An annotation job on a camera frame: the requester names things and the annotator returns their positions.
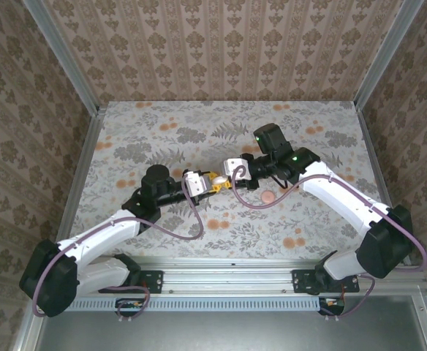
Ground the grey slotted cable duct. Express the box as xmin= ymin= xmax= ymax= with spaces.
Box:
xmin=65 ymin=296 xmax=322 ymax=312

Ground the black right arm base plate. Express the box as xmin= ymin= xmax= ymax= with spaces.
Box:
xmin=292 ymin=269 xmax=361 ymax=295

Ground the aluminium frame post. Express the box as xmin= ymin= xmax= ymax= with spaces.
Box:
xmin=22 ymin=0 xmax=101 ymax=116
xmin=354 ymin=0 xmax=426 ymax=110

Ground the grey metal base panel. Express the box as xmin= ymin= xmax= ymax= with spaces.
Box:
xmin=12 ymin=292 xmax=427 ymax=351

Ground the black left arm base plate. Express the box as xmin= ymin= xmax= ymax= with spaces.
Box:
xmin=98 ymin=269 xmax=164 ymax=294

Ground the floral patterned table cover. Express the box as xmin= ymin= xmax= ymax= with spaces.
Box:
xmin=54 ymin=100 xmax=401 ymax=263

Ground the aluminium table side rail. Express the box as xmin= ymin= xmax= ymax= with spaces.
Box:
xmin=355 ymin=107 xmax=412 ymax=266
xmin=50 ymin=105 xmax=107 ymax=266

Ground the aluminium mounting rail beam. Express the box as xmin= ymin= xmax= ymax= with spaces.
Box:
xmin=63 ymin=255 xmax=427 ymax=295

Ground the black electronics box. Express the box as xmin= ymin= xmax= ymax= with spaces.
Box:
xmin=115 ymin=298 xmax=146 ymax=317
xmin=318 ymin=296 xmax=347 ymax=316

